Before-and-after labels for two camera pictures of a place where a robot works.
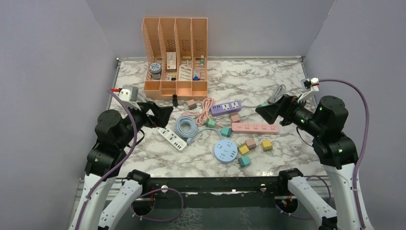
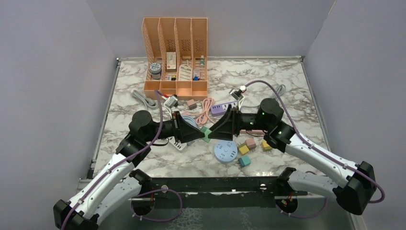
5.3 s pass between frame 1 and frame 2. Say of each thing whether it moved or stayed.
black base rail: stayed
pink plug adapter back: stayed
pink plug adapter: stayed
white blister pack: stayed
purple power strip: stayed
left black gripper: moved
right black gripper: moved
